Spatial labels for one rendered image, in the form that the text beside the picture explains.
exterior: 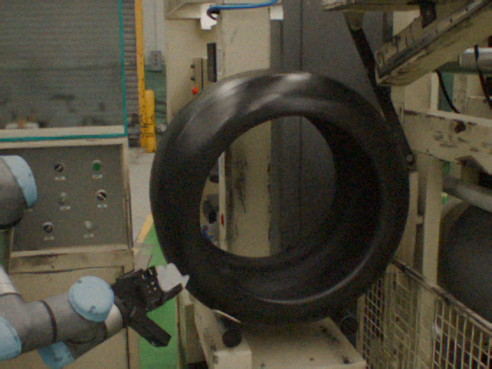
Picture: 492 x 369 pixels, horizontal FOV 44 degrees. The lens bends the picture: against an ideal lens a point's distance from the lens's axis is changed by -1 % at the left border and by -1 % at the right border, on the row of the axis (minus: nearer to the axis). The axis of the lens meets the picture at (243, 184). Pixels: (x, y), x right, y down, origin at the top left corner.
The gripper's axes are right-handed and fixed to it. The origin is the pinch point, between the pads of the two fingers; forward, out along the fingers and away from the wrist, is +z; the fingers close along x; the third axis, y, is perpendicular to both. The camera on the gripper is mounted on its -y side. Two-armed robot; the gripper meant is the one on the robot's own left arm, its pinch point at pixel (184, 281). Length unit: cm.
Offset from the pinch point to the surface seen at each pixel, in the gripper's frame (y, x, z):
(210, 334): -17.3, 10.0, 9.6
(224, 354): -19.7, 1.2, 3.8
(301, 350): -30.3, -2.3, 24.7
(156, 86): 142, 653, 640
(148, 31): 231, 630, 646
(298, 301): -14.3, -13.7, 16.9
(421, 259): -29, -15, 74
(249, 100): 31.2, -21.8, 15.7
